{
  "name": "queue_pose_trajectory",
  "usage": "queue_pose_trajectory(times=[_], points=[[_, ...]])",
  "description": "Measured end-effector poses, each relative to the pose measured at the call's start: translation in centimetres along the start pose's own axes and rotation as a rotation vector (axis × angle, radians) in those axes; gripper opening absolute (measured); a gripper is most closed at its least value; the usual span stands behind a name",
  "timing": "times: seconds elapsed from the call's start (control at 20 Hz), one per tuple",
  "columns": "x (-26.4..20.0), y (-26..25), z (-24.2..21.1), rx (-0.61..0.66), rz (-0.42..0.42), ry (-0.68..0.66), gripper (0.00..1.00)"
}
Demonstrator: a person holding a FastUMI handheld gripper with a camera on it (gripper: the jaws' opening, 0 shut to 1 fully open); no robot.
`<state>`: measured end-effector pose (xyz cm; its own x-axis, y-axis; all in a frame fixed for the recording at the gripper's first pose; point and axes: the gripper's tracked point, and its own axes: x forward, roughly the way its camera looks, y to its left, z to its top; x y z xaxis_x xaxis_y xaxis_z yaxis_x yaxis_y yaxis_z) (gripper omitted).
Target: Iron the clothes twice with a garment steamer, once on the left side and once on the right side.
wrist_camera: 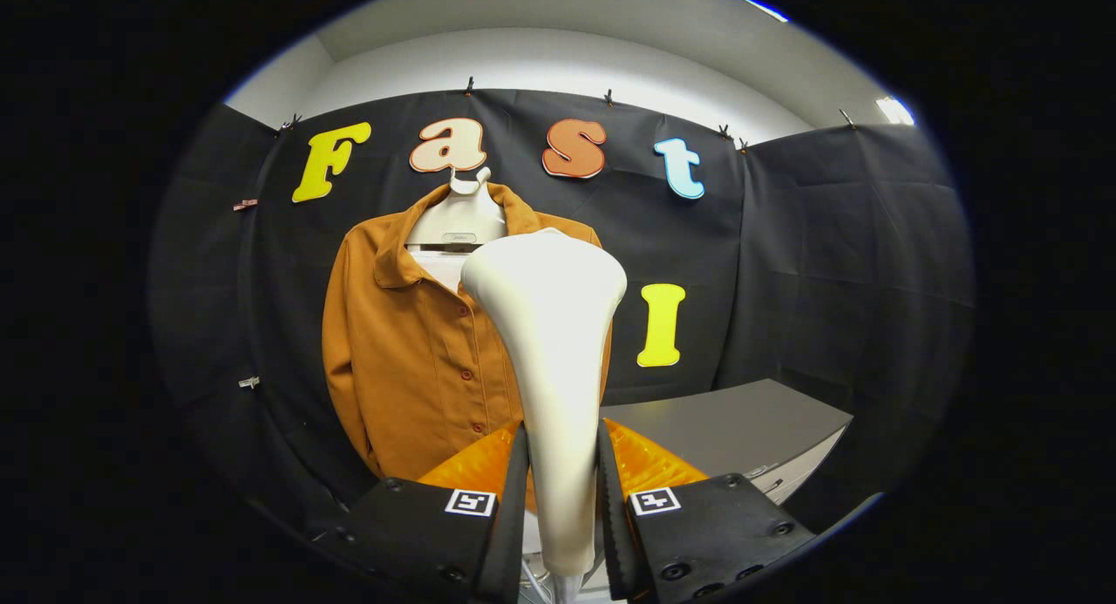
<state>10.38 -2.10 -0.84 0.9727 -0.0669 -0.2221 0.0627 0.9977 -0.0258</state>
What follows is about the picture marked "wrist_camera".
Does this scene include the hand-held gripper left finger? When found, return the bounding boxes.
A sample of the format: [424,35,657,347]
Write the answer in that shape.
[305,421,531,603]

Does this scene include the orange button-up shirt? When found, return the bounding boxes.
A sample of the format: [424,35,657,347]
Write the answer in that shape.
[322,183,613,481]

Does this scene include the grey table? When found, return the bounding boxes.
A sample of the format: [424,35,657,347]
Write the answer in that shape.
[597,378,854,587]

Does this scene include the white garment steamer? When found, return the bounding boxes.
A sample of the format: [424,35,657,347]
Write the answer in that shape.
[460,227,628,603]

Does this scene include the row of black backdrop clips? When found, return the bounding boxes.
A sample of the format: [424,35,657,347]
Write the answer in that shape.
[279,75,857,152]

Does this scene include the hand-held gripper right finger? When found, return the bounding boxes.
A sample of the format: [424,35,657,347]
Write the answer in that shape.
[597,418,818,601]

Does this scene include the long ceiling light panel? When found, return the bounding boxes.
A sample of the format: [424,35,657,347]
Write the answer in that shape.
[728,0,790,23]

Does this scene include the black backdrop cloth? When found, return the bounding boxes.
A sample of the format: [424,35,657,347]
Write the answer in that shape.
[148,88,976,535]

